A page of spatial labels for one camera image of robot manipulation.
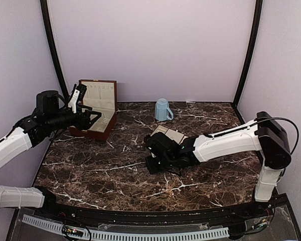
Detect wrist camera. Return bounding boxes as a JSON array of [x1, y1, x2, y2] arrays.
[[144, 132, 179, 159], [35, 84, 88, 118]]

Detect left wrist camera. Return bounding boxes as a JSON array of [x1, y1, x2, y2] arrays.
[[35, 84, 88, 118]]

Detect brown jewelry box cream lining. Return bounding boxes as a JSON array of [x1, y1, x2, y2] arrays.
[[68, 79, 118, 141]]

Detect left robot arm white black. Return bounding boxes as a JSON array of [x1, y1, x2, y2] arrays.
[[0, 108, 102, 219]]

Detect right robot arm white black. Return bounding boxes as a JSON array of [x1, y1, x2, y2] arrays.
[[144, 111, 295, 218]]

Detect brown jewelry tray cream lining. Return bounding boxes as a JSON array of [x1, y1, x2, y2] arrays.
[[151, 125, 188, 144]]

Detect right black frame post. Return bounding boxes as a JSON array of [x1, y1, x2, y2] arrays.
[[232, 0, 263, 109]]

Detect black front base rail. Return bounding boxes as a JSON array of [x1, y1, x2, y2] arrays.
[[15, 194, 291, 228]]

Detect white slotted cable duct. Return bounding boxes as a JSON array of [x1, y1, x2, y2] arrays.
[[22, 214, 230, 240]]

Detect light blue mug upside down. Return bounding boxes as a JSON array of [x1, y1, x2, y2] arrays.
[[155, 98, 174, 122]]

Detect left black frame post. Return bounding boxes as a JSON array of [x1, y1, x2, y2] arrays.
[[40, 0, 69, 100]]

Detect black frame post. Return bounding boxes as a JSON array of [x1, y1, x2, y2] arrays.
[[232, 0, 263, 109], [40, 0, 69, 100]]

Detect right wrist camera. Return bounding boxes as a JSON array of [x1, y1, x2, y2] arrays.
[[144, 132, 179, 159]]

